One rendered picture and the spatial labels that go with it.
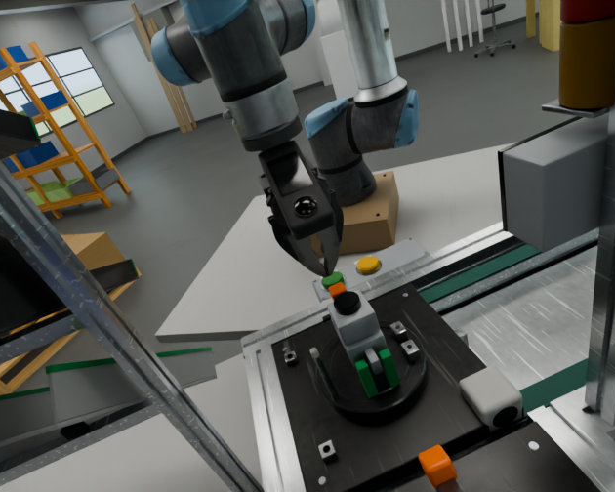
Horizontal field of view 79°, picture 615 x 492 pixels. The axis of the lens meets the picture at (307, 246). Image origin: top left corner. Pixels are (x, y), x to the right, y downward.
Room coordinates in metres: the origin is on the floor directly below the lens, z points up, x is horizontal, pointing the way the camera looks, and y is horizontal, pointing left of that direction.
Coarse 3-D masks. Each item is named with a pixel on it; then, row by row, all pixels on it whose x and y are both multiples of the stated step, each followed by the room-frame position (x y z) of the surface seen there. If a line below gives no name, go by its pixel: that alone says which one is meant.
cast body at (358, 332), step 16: (336, 304) 0.32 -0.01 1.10; (352, 304) 0.31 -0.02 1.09; (368, 304) 0.31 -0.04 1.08; (336, 320) 0.31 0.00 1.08; (352, 320) 0.30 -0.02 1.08; (368, 320) 0.30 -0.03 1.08; (352, 336) 0.30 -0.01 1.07; (368, 336) 0.30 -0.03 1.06; (352, 352) 0.29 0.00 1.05; (368, 352) 0.29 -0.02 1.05
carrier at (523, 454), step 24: (528, 432) 0.19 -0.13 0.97; (480, 456) 0.18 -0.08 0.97; (504, 456) 0.18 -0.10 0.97; (528, 456) 0.17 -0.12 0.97; (552, 456) 0.16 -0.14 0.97; (480, 480) 0.17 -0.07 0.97; (504, 480) 0.16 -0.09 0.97; (528, 480) 0.15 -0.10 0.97; (552, 480) 0.15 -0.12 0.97; (576, 480) 0.14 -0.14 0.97
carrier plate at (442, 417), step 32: (416, 320) 0.37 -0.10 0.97; (288, 352) 0.41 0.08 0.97; (448, 352) 0.31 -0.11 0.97; (288, 384) 0.35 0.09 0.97; (448, 384) 0.27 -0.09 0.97; (288, 416) 0.31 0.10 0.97; (320, 416) 0.29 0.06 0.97; (416, 416) 0.24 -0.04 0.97; (448, 416) 0.23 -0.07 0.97; (352, 448) 0.24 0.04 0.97; (384, 448) 0.23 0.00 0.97; (416, 448) 0.21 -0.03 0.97; (448, 448) 0.21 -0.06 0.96; (320, 480) 0.22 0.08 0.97; (352, 480) 0.21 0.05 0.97; (384, 480) 0.20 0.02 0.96
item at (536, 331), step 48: (576, 240) 0.44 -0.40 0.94; (432, 288) 0.45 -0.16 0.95; (480, 288) 0.43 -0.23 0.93; (528, 288) 0.40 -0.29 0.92; (576, 288) 0.37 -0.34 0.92; (480, 336) 0.35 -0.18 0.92; (528, 336) 0.32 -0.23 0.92; (576, 336) 0.30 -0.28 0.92; (528, 384) 0.26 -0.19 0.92; (576, 384) 0.23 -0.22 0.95
